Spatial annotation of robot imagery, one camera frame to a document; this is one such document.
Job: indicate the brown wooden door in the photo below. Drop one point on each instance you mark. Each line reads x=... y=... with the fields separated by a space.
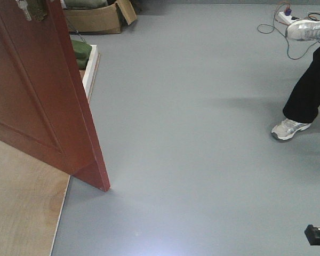
x=44 y=110

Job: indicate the seated person white shirt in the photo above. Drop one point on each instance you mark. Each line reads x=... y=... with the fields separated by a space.
x=301 y=109

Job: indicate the white power strip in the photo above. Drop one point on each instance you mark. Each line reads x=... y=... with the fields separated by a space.
x=286 y=19

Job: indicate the lower far green sandbag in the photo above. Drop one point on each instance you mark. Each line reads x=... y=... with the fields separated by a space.
x=82 y=63

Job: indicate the green sandbag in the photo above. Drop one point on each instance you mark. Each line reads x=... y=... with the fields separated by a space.
x=82 y=50
x=82 y=63

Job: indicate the plywood base platform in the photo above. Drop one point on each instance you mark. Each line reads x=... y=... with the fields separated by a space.
x=32 y=195

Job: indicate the upper far green sandbag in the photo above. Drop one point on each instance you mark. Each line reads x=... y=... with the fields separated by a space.
x=82 y=50

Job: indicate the open cardboard box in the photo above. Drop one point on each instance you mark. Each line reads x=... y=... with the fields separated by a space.
x=103 y=20

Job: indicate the large olive sack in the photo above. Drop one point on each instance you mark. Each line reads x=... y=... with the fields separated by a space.
x=85 y=4

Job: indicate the white wooden door frame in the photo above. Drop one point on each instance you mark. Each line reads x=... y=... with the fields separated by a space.
x=88 y=75

